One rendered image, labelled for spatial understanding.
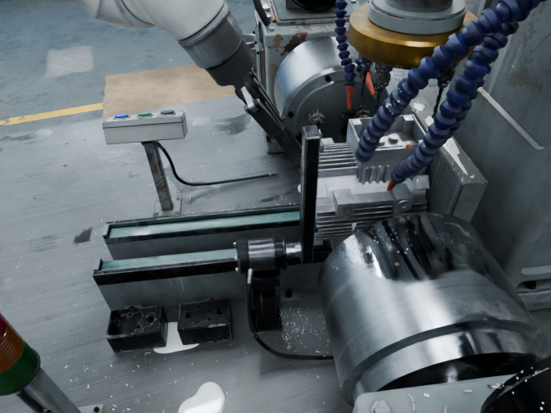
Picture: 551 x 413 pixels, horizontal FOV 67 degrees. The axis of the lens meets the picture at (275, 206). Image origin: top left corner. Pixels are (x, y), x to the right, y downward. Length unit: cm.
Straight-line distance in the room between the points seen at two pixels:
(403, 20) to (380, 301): 36
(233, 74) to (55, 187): 78
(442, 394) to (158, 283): 58
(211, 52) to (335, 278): 37
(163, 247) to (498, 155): 67
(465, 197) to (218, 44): 43
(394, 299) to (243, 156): 85
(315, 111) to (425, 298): 55
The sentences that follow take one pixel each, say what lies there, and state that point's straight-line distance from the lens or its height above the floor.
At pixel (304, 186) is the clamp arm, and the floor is 117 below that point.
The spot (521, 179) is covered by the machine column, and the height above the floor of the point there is 112.
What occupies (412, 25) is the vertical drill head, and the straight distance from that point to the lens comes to 61.
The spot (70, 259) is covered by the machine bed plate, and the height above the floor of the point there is 80.
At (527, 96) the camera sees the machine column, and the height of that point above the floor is 122.
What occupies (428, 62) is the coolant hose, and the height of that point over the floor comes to 138.
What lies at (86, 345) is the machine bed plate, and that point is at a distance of 93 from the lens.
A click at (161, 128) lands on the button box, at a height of 106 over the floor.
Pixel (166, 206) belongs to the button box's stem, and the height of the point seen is 82.
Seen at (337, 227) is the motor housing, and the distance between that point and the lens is 74.
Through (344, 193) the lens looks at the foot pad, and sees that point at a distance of 72.
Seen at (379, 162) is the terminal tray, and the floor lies 112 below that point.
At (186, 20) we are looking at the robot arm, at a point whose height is 135.
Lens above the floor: 155
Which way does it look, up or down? 44 degrees down
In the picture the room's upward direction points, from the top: 2 degrees counter-clockwise
